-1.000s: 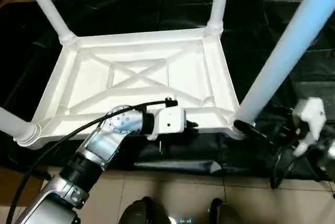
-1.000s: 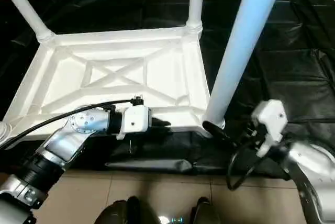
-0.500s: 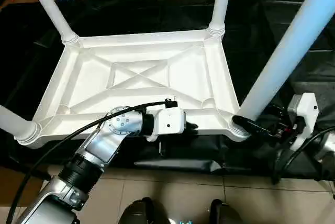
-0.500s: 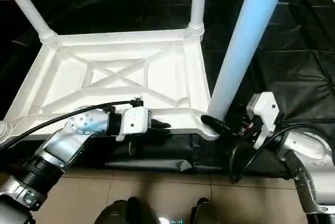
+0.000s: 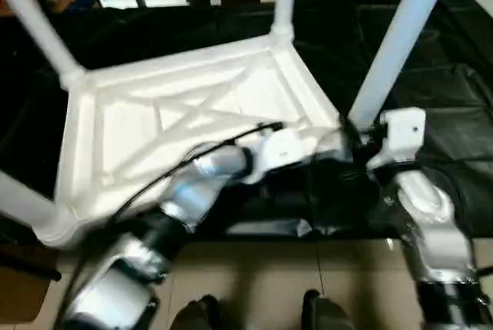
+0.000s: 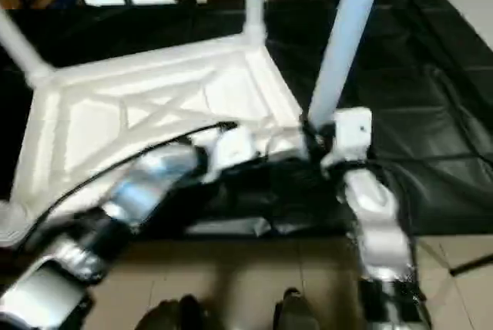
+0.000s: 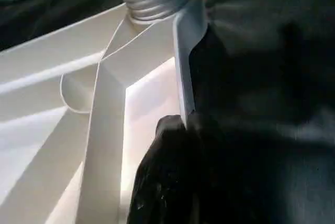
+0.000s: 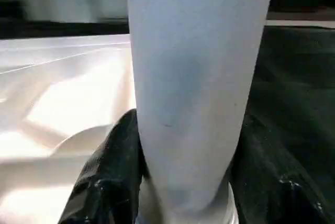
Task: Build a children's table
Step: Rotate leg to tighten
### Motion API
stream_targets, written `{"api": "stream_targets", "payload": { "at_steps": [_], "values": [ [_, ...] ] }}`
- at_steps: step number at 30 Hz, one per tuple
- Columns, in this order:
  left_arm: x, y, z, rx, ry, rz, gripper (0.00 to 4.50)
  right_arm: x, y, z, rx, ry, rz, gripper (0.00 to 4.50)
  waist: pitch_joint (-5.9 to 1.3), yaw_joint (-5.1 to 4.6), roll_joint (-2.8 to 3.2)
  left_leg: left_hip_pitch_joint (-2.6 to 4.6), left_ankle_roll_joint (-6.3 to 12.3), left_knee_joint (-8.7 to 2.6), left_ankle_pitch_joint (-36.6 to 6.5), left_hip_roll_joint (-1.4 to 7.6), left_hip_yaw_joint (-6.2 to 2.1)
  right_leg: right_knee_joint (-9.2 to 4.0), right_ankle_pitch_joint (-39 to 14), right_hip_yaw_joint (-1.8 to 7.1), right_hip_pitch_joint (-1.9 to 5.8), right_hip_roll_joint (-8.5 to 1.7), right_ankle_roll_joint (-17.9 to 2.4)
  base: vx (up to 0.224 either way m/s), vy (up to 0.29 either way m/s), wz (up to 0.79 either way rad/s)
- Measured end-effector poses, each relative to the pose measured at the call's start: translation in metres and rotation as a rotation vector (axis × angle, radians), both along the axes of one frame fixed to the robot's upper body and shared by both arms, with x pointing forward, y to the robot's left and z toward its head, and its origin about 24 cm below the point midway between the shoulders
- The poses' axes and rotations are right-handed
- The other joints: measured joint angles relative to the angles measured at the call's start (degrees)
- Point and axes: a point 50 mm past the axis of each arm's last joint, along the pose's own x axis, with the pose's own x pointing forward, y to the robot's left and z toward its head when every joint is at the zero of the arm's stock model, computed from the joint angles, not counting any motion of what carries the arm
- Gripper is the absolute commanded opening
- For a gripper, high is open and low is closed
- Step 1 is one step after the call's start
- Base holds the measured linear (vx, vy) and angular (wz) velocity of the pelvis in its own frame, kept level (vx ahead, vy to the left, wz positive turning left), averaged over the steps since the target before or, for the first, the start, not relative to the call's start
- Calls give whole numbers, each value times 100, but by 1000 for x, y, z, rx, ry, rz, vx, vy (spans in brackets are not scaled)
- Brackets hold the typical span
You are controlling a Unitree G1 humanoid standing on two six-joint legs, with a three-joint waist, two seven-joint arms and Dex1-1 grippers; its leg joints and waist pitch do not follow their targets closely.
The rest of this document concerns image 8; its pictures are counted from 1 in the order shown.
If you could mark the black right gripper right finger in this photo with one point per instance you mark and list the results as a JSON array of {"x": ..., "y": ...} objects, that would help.
[{"x": 277, "y": 182}]

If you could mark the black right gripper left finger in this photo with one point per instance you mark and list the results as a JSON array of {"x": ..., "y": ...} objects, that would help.
[{"x": 104, "y": 179}]

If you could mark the white plastic table top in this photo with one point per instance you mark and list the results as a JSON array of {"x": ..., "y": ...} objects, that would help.
[{"x": 65, "y": 103}]

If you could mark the black mat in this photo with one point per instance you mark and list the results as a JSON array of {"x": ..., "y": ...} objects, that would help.
[{"x": 293, "y": 77}]

